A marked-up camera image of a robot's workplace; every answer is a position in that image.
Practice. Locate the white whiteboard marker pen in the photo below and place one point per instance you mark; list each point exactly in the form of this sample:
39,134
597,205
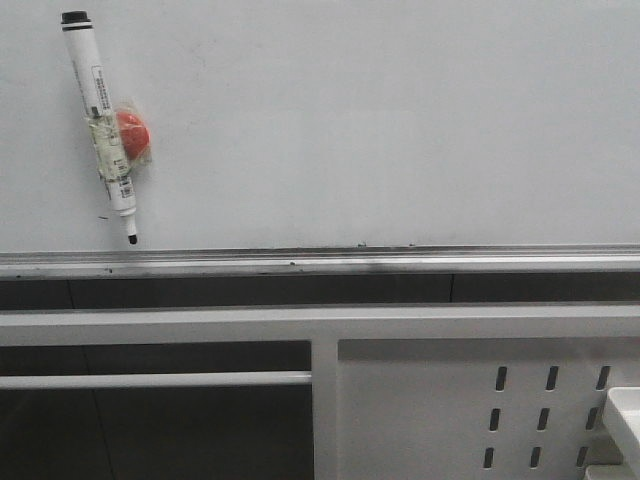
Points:
113,164

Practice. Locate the white plastic tray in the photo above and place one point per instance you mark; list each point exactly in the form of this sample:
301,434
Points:
621,419

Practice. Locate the large white whiteboard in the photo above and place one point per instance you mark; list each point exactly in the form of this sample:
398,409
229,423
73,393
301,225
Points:
329,136

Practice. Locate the red round magnet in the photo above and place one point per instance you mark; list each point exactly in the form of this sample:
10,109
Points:
134,133

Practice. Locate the white metal whiteboard stand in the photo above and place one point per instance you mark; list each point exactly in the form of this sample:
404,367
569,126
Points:
409,392

